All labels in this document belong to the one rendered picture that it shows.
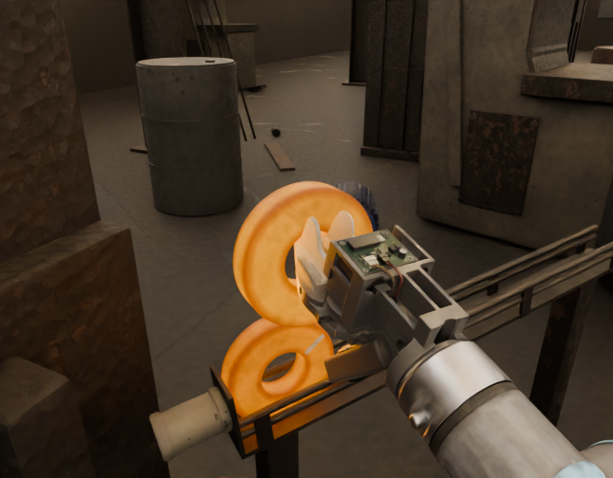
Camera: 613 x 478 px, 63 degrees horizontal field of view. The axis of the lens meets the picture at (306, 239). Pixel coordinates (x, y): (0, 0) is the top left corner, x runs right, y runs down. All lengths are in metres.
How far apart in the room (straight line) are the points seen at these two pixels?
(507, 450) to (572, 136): 2.35
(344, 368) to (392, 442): 1.13
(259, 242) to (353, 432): 1.18
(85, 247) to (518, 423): 0.54
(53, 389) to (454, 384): 0.40
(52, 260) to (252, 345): 0.26
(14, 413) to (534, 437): 0.45
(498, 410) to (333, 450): 1.22
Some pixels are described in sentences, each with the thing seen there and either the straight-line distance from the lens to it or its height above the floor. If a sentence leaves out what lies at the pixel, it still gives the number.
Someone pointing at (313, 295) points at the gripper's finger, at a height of 0.91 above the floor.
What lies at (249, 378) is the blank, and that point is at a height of 0.72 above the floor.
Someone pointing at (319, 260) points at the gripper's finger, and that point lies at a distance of 0.46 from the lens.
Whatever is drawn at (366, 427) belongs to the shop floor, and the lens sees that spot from 1.62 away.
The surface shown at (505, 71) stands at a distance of 2.69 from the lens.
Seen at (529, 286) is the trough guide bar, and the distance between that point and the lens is 0.92.
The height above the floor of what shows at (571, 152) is 0.55.
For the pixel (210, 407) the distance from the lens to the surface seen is 0.67.
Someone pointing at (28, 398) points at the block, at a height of 0.80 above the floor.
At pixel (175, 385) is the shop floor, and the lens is 1.80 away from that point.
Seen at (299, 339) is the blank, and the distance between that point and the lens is 0.66.
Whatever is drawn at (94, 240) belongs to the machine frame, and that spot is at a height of 0.87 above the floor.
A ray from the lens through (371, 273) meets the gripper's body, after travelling 0.39.
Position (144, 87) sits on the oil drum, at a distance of 3.08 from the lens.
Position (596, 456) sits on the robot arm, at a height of 0.81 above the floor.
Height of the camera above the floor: 1.15
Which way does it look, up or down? 25 degrees down
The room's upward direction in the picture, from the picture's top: straight up
